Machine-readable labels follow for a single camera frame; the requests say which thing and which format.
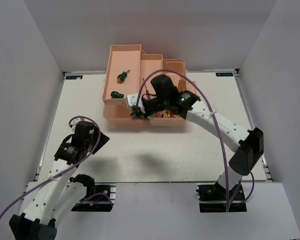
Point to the yellow cutting pliers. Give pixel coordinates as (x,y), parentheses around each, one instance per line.
(160,115)

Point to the pink plastic toolbox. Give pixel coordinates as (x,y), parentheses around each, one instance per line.
(132,57)

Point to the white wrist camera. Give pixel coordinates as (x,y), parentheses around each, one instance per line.
(134,102)
(72,124)

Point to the long blue-handled screwdriver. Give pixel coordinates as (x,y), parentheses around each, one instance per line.
(147,93)

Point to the green orange-capped stubby screwdriver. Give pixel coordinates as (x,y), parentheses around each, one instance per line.
(121,77)

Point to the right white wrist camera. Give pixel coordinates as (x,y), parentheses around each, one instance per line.
(134,102)

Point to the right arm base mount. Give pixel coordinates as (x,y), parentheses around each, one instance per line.
(213,200)

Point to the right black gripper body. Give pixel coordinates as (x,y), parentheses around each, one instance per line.
(157,105)

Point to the yellow needle-nose pliers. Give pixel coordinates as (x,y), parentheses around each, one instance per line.
(169,114)

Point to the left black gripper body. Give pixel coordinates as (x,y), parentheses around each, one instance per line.
(90,142)

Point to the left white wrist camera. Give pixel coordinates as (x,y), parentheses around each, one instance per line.
(72,124)

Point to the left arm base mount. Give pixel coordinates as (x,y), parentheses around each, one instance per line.
(99,198)

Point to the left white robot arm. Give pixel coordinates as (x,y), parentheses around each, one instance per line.
(63,190)

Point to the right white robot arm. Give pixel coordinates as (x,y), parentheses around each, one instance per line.
(247,145)

